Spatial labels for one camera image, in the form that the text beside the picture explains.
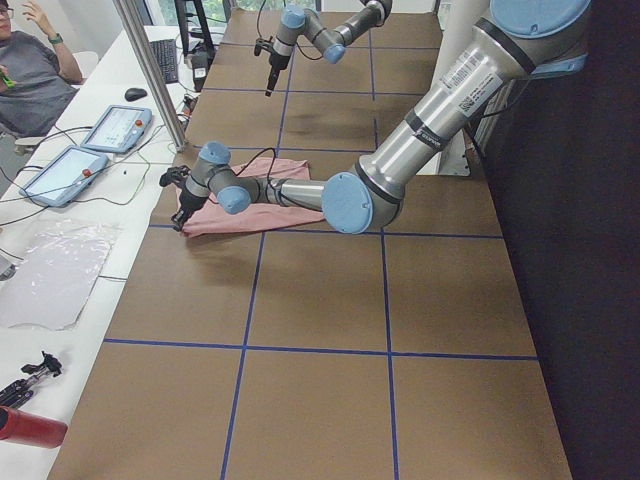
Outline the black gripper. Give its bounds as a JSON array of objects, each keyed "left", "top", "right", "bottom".
[
  {"left": 265, "top": 52, "right": 285, "bottom": 96},
  {"left": 171, "top": 189, "right": 205, "bottom": 232}
]

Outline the pink Snoopy t-shirt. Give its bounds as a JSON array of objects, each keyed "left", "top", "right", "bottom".
[{"left": 182, "top": 156, "right": 324, "bottom": 237}]

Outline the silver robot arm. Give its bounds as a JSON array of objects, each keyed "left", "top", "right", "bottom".
[
  {"left": 254, "top": 1, "right": 393, "bottom": 97},
  {"left": 159, "top": 1, "right": 591, "bottom": 234}
]

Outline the far blue teach pendant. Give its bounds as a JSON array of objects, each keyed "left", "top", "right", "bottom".
[{"left": 81, "top": 105, "right": 153, "bottom": 154}]

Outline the blue teach pendant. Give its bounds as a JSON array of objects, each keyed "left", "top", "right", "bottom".
[
  {"left": 81, "top": 105, "right": 153, "bottom": 154},
  {"left": 19, "top": 146, "right": 109, "bottom": 208}
]

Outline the black keyboard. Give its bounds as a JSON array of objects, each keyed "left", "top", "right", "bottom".
[{"left": 149, "top": 39, "right": 179, "bottom": 84}]

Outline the near blue teach pendant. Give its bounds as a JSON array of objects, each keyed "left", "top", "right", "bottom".
[{"left": 19, "top": 146, "right": 109, "bottom": 208}]

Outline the black computer mouse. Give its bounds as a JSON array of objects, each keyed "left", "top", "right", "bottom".
[{"left": 124, "top": 87, "right": 148, "bottom": 102}]

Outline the clear plastic bag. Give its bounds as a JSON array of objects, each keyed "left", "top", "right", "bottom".
[{"left": 1, "top": 219, "right": 121, "bottom": 331}]

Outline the seated person grey shirt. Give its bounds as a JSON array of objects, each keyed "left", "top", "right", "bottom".
[{"left": 1, "top": 1, "right": 83, "bottom": 138}]

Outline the brown paper table cover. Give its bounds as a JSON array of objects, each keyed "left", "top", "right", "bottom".
[{"left": 48, "top": 10, "right": 576, "bottom": 480}]

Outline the black mini tripod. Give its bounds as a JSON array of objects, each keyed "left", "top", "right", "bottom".
[{"left": 1, "top": 351, "right": 62, "bottom": 409}]

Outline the red cylinder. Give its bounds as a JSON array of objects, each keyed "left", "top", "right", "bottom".
[{"left": 1, "top": 406, "right": 68, "bottom": 449}]

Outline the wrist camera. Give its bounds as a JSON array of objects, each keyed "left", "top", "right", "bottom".
[
  {"left": 159, "top": 165, "right": 191, "bottom": 189},
  {"left": 254, "top": 37, "right": 273, "bottom": 56}
]

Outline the aluminium frame post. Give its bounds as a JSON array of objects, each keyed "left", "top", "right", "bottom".
[{"left": 113, "top": 0, "right": 187, "bottom": 152}]

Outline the black cable on table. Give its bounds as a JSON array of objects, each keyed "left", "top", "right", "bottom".
[{"left": 0, "top": 124, "right": 176, "bottom": 226}]

